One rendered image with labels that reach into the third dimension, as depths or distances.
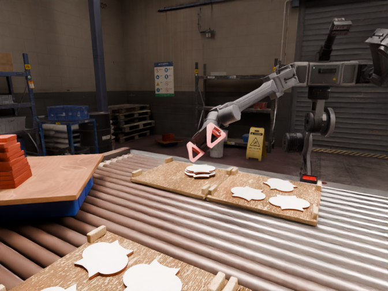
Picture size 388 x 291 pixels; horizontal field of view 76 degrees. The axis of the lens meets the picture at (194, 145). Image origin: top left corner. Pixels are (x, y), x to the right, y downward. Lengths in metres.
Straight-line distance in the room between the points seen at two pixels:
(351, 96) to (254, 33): 2.40
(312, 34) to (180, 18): 3.08
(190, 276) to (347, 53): 5.47
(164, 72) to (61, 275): 6.46
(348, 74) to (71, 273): 1.77
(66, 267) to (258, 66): 5.61
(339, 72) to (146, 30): 6.08
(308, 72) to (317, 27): 4.09
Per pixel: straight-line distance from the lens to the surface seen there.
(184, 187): 1.12
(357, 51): 5.84
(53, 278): 0.74
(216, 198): 1.02
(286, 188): 1.16
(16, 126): 5.15
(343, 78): 1.89
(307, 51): 5.82
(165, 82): 6.93
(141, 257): 0.73
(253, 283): 0.69
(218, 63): 6.25
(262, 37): 6.03
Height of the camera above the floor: 1.37
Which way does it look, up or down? 13 degrees down
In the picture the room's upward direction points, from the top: straight up
